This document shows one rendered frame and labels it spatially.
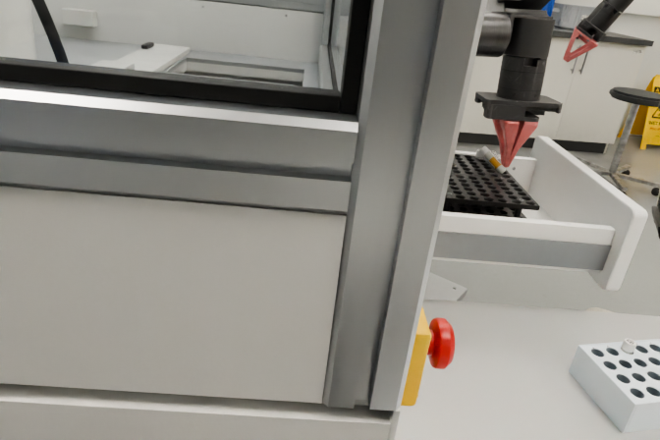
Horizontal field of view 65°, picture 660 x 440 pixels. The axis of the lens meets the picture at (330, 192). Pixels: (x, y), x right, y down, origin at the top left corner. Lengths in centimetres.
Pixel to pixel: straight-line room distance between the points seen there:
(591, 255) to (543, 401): 19
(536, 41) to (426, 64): 53
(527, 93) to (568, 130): 367
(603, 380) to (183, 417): 45
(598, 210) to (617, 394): 24
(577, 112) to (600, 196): 367
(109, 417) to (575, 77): 415
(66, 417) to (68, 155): 14
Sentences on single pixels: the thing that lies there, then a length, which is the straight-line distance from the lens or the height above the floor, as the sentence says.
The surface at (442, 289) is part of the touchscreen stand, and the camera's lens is 211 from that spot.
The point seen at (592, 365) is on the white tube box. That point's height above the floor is 79.
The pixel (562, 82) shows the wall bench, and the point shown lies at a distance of 426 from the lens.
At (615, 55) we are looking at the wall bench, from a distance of 442.
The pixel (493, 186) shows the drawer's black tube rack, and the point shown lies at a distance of 72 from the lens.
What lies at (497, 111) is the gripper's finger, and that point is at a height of 99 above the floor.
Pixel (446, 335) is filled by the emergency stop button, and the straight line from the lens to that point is 43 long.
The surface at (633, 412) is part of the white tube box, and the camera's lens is 61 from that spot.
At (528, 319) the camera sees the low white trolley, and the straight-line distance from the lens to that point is 72.
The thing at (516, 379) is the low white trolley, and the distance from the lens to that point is 62.
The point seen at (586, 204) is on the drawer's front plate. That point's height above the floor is 89.
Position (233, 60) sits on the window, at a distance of 21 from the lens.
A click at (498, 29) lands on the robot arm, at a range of 71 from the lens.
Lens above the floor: 114
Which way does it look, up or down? 24 degrees down
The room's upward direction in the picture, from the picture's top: 7 degrees clockwise
